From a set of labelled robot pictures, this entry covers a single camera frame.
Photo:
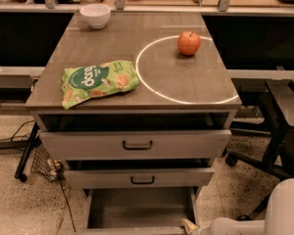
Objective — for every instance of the grey bottom drawer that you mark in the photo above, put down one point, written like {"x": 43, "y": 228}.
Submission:
{"x": 139, "y": 211}

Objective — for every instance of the grey drawer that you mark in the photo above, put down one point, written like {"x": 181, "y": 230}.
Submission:
{"x": 139, "y": 178}
{"x": 139, "y": 211}
{"x": 135, "y": 145}

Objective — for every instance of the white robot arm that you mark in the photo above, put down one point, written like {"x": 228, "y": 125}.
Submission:
{"x": 279, "y": 219}

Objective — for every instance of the grey middle drawer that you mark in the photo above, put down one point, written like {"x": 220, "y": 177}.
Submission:
{"x": 139, "y": 178}

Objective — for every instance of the grey drawer cabinet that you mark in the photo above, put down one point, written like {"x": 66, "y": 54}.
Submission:
{"x": 143, "y": 102}

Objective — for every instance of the grey top drawer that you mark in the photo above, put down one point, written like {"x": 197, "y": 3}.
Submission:
{"x": 135, "y": 145}

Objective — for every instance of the black office chair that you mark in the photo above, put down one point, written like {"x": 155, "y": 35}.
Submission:
{"x": 276, "y": 105}

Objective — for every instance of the black table leg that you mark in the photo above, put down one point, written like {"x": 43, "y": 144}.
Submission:
{"x": 30, "y": 144}

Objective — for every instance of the green snack chip bag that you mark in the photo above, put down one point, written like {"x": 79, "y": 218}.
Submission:
{"x": 84, "y": 83}

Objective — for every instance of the red apple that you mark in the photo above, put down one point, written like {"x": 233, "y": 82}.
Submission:
{"x": 188, "y": 43}

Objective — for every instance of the white ceramic bowl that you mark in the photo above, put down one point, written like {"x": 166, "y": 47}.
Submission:
{"x": 96, "y": 15}

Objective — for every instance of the black wire basket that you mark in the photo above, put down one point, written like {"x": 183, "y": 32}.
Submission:
{"x": 44, "y": 165}

